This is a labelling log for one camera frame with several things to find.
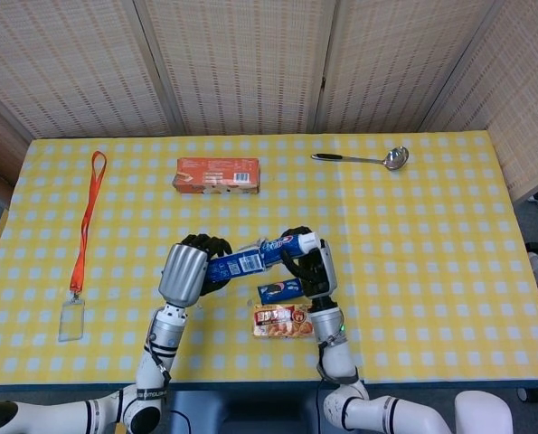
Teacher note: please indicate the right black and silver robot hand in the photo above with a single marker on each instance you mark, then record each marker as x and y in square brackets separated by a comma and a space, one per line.
[325, 276]

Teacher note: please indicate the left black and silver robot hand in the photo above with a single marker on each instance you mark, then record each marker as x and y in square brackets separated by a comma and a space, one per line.
[182, 271]

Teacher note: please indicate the blue and white toothpaste tube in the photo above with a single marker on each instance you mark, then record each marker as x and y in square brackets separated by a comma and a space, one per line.
[286, 245]

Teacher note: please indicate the blue white carton box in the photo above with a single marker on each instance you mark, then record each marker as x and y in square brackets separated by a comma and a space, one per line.
[237, 267]

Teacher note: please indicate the yellow red curry box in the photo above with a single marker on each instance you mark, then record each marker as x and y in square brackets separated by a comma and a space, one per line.
[280, 322]

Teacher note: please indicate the orange biscuit box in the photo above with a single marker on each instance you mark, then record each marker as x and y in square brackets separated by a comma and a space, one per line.
[216, 174]

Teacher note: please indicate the blue cookie packet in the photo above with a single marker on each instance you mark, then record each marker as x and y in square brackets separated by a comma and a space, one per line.
[277, 291]

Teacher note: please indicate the yellow white checked tablecloth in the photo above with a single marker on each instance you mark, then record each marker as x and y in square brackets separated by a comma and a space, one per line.
[431, 248]

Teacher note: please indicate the clear plastic badge holder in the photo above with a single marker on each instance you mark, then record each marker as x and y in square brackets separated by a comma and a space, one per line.
[71, 321]

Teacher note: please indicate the dark blue robot torso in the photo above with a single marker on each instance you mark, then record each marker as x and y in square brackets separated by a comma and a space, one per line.
[250, 416]

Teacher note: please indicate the woven folding screen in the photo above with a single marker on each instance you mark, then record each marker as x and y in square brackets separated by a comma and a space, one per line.
[250, 68]

